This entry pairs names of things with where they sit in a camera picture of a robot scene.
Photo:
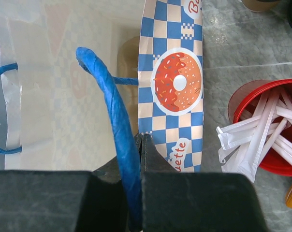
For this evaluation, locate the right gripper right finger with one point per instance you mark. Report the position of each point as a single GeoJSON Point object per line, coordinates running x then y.
{"type": "Point", "coordinates": [151, 159]}

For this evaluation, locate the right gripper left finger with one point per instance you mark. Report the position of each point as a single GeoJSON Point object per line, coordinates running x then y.
{"type": "Point", "coordinates": [110, 171]}

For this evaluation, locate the paper takeout bag blue handles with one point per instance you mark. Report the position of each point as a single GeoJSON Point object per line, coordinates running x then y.
{"type": "Point", "coordinates": [56, 112]}

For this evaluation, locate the cardboard cup carrier tray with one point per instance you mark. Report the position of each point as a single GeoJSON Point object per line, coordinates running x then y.
{"type": "Point", "coordinates": [127, 63]}

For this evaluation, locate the red cup with stirrers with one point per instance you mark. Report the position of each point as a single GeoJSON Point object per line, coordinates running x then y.
{"type": "Point", "coordinates": [260, 133]}

